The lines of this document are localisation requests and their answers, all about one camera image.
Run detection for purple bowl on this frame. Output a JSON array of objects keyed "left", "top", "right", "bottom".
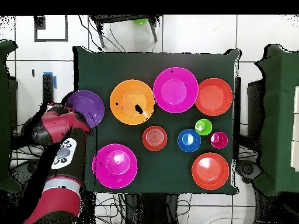
[{"left": 65, "top": 90, "right": 105, "bottom": 128}]

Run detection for blue tape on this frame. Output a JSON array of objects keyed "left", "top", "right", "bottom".
[{"left": 43, "top": 72, "right": 57, "bottom": 89}]

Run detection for green cloth side table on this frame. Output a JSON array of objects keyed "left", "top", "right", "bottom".
[
  {"left": 253, "top": 44, "right": 299, "bottom": 197},
  {"left": 0, "top": 40, "right": 22, "bottom": 193}
]

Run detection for dark green tablecloth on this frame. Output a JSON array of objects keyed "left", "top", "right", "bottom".
[{"left": 72, "top": 45, "right": 241, "bottom": 195}]

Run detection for orange bowl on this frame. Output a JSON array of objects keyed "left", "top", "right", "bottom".
[{"left": 109, "top": 79, "right": 156, "bottom": 125}]

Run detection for pink bowl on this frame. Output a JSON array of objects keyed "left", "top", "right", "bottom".
[
  {"left": 92, "top": 143, "right": 138, "bottom": 189},
  {"left": 153, "top": 66, "right": 199, "bottom": 114}
]

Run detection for small red bowl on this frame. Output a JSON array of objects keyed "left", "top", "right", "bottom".
[{"left": 142, "top": 125, "right": 168, "bottom": 152}]

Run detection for black stool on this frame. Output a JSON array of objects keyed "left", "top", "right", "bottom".
[{"left": 89, "top": 15, "right": 162, "bottom": 48}]

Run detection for lime green bowl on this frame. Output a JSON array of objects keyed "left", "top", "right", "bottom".
[{"left": 131, "top": 17, "right": 149, "bottom": 25}]

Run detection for blue bowl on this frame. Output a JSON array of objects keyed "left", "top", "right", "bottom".
[{"left": 177, "top": 128, "right": 202, "bottom": 153}]

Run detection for green cup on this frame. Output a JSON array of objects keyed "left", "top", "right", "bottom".
[{"left": 194, "top": 118, "right": 213, "bottom": 137}]

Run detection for shallow red-orange bowl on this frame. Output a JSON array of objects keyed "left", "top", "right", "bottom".
[{"left": 194, "top": 78, "right": 234, "bottom": 117}]

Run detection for red cup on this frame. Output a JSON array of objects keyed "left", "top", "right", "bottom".
[{"left": 209, "top": 131, "right": 229, "bottom": 149}]

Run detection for deep red-orange bowl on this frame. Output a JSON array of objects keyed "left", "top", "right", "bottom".
[{"left": 191, "top": 152, "right": 230, "bottom": 190}]

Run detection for black office chair base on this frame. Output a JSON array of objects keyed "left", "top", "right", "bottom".
[{"left": 235, "top": 159, "right": 263, "bottom": 184}]

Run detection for white boxes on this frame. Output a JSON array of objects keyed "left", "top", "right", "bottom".
[{"left": 290, "top": 86, "right": 299, "bottom": 172}]

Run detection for black table frame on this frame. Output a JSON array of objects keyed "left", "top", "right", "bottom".
[
  {"left": 42, "top": 73, "right": 55, "bottom": 106},
  {"left": 234, "top": 76, "right": 242, "bottom": 162}
]

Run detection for black cable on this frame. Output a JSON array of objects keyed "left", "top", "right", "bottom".
[{"left": 78, "top": 15, "right": 103, "bottom": 52}]

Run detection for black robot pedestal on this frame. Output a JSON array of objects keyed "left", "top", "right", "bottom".
[{"left": 124, "top": 193, "right": 179, "bottom": 224}]

